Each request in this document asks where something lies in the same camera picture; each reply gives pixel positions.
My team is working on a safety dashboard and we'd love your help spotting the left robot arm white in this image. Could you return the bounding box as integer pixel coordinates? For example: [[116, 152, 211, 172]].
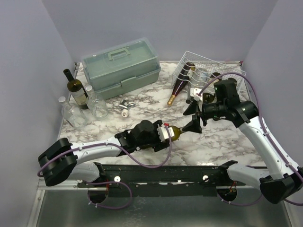
[[37, 120, 175, 186]]

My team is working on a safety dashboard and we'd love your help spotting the green bottle cream label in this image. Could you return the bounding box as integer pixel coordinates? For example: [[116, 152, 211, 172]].
[[203, 72, 222, 104]]

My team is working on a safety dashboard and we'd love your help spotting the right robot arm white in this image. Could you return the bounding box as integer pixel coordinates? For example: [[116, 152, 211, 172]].
[[183, 79, 303, 204]]

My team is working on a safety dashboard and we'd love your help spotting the silver metal stopper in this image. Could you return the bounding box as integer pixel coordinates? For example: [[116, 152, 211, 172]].
[[119, 100, 135, 110]]

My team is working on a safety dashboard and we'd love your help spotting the white wire wine rack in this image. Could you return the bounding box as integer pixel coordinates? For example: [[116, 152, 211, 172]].
[[171, 51, 246, 92]]

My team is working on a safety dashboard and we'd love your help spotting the red wine bottle gold cap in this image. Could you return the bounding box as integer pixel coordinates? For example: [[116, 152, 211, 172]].
[[167, 62, 196, 106]]

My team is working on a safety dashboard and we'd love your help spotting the green bottle silver neck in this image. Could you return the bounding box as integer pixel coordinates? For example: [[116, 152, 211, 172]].
[[228, 78, 238, 87]]

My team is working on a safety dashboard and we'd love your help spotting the dark bottle tan label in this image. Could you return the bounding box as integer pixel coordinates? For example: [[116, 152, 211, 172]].
[[168, 125, 185, 141]]

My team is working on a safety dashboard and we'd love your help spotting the clear bottle silver cap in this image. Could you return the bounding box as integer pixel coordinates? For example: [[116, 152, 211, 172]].
[[58, 96, 88, 129]]

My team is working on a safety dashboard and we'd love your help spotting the green wine bottle white label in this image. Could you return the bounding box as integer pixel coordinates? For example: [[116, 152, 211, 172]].
[[63, 69, 88, 109]]

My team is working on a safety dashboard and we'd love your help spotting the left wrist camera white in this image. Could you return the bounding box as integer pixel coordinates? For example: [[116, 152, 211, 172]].
[[157, 125, 175, 142]]

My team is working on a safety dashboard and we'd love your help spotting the green plastic toolbox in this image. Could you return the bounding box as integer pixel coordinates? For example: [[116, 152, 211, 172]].
[[81, 38, 161, 99]]

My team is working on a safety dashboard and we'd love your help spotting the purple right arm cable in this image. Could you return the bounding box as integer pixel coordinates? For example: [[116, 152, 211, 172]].
[[196, 72, 303, 208]]

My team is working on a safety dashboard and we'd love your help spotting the clear bottle black gold cap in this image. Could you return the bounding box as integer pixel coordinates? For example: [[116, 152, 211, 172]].
[[186, 68, 209, 104]]

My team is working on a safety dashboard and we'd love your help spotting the clear bottle white cap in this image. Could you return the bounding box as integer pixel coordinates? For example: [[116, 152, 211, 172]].
[[85, 85, 109, 120]]

